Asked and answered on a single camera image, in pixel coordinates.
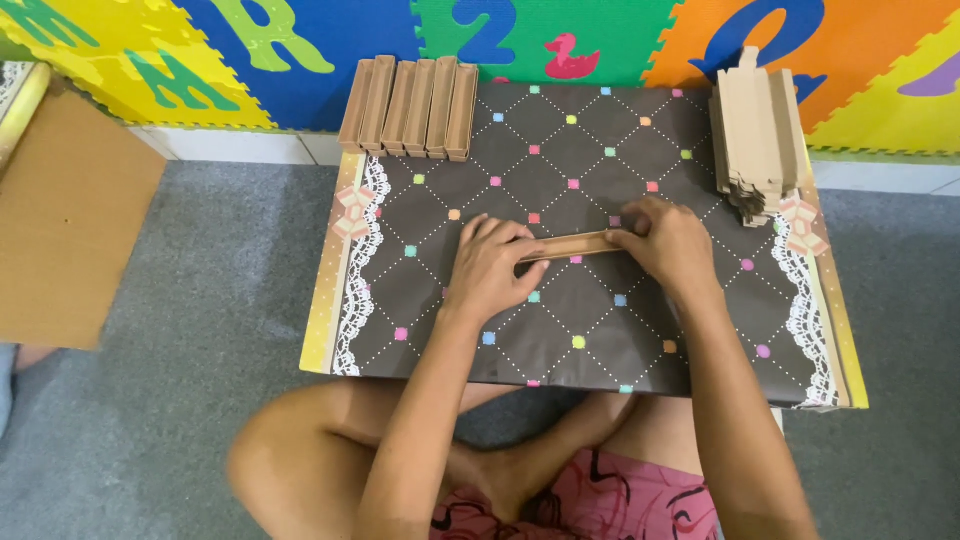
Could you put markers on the colourful foam puzzle mat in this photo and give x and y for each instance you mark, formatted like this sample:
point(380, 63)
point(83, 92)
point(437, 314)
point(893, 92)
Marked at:
point(360, 52)

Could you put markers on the person's right hand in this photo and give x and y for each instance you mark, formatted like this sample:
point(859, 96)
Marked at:
point(671, 247)

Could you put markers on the pink patterned shorts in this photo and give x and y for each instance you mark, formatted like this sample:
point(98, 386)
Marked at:
point(615, 499)

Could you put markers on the dark patterned paper table cover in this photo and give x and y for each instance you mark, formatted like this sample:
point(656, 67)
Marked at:
point(570, 157)

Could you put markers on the long brown cardboard box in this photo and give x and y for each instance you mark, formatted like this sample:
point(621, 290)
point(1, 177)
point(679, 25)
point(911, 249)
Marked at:
point(577, 245)

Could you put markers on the person's left hand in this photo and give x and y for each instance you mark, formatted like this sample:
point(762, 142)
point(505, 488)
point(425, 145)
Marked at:
point(484, 274)

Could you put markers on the large brown cardboard sheet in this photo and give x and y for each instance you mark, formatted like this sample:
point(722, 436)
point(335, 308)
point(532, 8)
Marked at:
point(67, 225)

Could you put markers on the stack of flat cardboard blanks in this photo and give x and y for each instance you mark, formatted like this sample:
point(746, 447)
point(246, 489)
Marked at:
point(757, 135)

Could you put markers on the person's left leg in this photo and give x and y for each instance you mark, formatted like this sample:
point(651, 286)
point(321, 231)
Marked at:
point(300, 457)

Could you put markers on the yellow tray with lace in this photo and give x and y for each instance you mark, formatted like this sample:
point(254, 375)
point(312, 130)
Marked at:
point(21, 101)

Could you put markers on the row of folded cardboard boxes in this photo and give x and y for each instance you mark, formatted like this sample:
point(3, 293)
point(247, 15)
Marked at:
point(411, 105)

